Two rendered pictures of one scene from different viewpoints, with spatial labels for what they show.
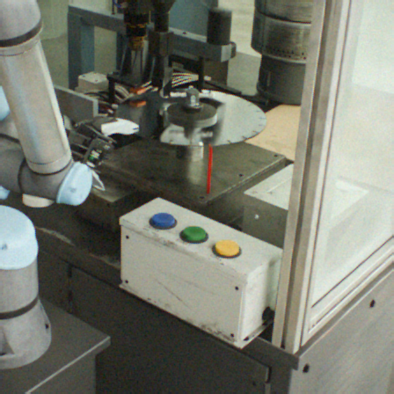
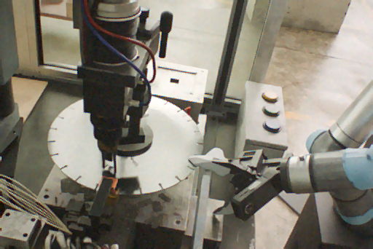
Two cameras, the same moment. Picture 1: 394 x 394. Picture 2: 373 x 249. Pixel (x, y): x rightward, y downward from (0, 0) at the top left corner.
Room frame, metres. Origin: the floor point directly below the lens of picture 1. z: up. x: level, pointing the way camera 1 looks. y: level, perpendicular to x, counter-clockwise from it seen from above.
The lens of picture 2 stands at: (1.89, 0.64, 1.53)
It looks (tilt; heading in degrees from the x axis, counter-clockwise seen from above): 38 degrees down; 234
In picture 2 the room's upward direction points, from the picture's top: 10 degrees clockwise
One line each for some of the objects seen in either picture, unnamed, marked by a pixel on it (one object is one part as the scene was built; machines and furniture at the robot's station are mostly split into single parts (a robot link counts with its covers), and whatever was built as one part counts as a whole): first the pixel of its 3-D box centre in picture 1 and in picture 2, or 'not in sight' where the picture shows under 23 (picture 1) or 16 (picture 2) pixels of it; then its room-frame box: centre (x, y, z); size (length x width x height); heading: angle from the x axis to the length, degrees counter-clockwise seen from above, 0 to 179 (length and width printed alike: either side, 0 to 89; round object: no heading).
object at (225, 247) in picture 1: (227, 251); (269, 97); (1.12, -0.06, 0.90); 0.04 x 0.04 x 0.02
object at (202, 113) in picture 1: (192, 109); (127, 132); (1.60, 0.02, 0.96); 0.11 x 0.11 x 0.03
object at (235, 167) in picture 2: (98, 128); (232, 170); (1.45, 0.20, 0.97); 0.09 x 0.02 x 0.05; 129
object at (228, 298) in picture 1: (197, 269); (258, 131); (1.18, -0.01, 0.82); 0.28 x 0.11 x 0.15; 54
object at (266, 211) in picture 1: (302, 226); (171, 101); (1.35, -0.22, 0.82); 0.18 x 0.18 x 0.15; 54
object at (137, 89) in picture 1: (125, 93); (102, 205); (1.71, 0.18, 0.95); 0.10 x 0.03 x 0.07; 54
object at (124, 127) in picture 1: (123, 128); (213, 157); (1.46, 0.15, 0.96); 0.09 x 0.06 x 0.03; 129
